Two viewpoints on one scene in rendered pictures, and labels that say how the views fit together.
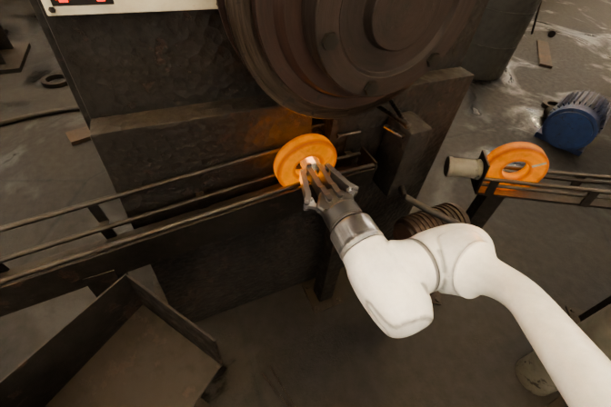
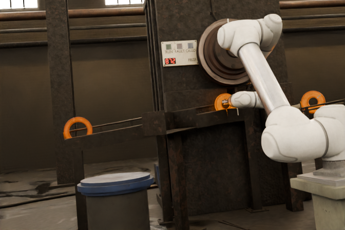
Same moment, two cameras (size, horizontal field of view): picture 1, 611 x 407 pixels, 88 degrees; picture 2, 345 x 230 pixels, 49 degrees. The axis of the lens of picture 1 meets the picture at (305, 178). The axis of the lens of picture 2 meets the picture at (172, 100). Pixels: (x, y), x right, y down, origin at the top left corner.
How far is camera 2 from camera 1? 219 cm
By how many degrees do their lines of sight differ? 51
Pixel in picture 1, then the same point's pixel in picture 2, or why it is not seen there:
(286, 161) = (217, 99)
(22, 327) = not seen: hidden behind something
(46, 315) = not seen: hidden behind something
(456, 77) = (283, 83)
